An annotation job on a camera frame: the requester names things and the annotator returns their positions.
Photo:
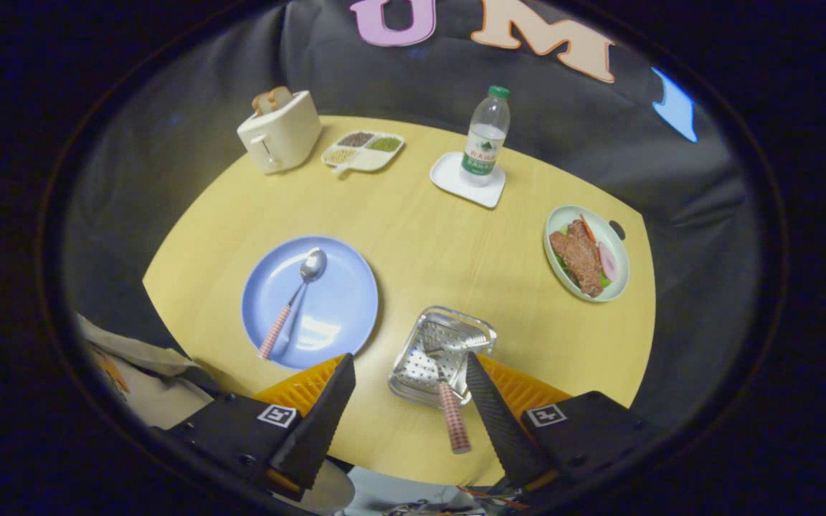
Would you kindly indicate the divided white snack dish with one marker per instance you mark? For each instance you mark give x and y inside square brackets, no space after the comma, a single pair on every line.
[366,159]

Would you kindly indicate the green plate with meat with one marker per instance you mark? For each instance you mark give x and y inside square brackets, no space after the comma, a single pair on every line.
[581,258]

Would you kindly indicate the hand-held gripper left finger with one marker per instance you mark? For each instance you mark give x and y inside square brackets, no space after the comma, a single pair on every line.
[323,416]

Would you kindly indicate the toast bread slice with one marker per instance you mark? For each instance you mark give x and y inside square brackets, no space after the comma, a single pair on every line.
[264,103]
[282,96]

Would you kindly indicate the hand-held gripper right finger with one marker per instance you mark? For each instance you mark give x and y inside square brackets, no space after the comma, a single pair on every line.
[495,423]

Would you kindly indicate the clear water bottle green cap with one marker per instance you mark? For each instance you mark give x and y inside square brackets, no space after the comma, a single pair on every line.
[485,147]

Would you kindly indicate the blue round plate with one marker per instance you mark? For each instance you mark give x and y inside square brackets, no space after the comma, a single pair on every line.
[341,308]

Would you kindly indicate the white toaster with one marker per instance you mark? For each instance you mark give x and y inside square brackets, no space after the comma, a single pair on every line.
[284,140]

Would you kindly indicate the white square coaster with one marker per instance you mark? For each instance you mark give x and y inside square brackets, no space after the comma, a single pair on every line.
[449,178]

